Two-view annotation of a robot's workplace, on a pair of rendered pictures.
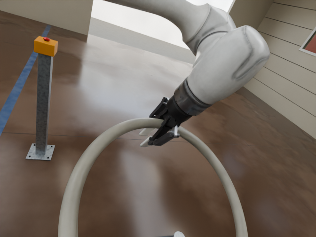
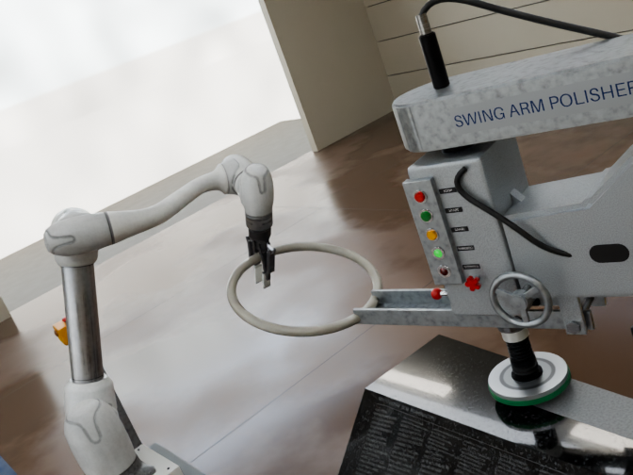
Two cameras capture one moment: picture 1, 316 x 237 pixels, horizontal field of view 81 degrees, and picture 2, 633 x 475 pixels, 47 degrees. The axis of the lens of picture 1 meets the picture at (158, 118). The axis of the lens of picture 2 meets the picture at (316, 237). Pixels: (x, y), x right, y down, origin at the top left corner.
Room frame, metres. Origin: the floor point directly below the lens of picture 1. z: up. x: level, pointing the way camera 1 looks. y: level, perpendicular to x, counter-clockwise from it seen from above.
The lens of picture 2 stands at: (-1.87, -0.16, 2.01)
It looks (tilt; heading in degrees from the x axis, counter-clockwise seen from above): 18 degrees down; 359
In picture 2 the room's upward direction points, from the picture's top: 21 degrees counter-clockwise
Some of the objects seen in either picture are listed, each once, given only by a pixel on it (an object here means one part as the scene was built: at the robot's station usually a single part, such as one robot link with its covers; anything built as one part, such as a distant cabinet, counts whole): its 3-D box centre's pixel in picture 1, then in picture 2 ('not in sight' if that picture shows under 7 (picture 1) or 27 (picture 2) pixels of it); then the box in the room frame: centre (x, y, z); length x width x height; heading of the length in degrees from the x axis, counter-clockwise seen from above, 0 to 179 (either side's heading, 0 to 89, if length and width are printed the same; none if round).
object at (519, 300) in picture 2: not in sight; (525, 292); (-0.32, -0.61, 1.20); 0.15 x 0.10 x 0.15; 47
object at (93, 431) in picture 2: not in sight; (96, 435); (0.15, 0.62, 1.03); 0.18 x 0.16 x 0.22; 17
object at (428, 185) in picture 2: not in sight; (434, 232); (-0.19, -0.47, 1.38); 0.08 x 0.03 x 0.28; 47
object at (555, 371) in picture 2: not in sight; (527, 375); (-0.15, -0.60, 0.88); 0.21 x 0.21 x 0.01
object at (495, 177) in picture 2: not in sight; (513, 225); (-0.21, -0.66, 1.32); 0.36 x 0.22 x 0.45; 47
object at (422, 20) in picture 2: not in sight; (431, 51); (-0.15, -0.60, 1.78); 0.04 x 0.04 x 0.17
